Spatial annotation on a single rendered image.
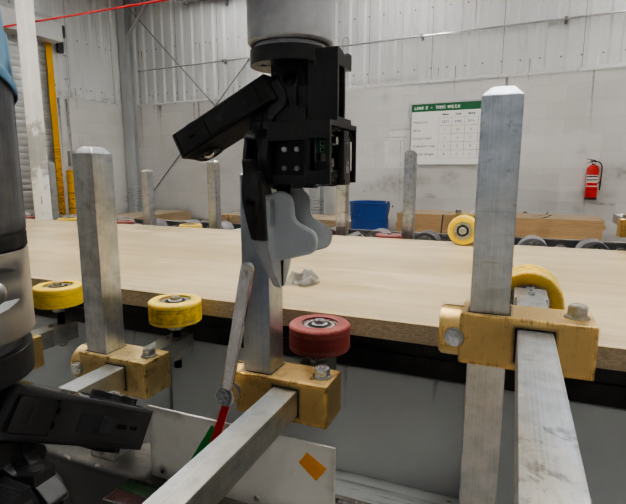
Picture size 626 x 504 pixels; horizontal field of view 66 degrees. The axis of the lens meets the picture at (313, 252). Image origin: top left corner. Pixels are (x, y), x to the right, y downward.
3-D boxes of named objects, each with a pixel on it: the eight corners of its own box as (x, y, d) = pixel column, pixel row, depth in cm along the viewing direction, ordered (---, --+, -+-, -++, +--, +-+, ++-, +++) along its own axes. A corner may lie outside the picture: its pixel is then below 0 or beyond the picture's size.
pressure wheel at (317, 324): (337, 421, 60) (338, 332, 58) (279, 409, 63) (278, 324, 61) (356, 394, 67) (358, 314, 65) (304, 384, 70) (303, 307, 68)
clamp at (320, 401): (326, 430, 53) (326, 387, 52) (221, 407, 58) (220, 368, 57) (343, 407, 58) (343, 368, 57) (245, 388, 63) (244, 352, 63)
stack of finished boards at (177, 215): (191, 219, 960) (191, 210, 957) (89, 233, 745) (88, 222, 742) (161, 217, 992) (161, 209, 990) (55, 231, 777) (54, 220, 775)
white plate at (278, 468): (333, 531, 55) (334, 450, 53) (150, 476, 64) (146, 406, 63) (335, 527, 55) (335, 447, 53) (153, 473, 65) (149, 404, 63)
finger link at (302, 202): (324, 290, 45) (325, 190, 43) (268, 285, 47) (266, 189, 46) (336, 283, 48) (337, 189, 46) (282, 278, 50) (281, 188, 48)
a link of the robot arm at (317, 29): (229, -9, 40) (274, 19, 47) (230, 49, 41) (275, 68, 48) (313, -23, 37) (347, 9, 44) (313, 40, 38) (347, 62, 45)
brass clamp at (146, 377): (144, 402, 62) (141, 365, 62) (67, 385, 67) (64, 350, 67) (174, 383, 68) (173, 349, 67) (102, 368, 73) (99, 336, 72)
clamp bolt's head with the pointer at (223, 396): (202, 492, 59) (234, 393, 55) (186, 481, 60) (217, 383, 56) (211, 483, 61) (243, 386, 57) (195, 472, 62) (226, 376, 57)
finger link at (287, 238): (312, 299, 42) (311, 192, 40) (252, 292, 44) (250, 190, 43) (324, 290, 45) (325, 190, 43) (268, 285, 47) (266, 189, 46)
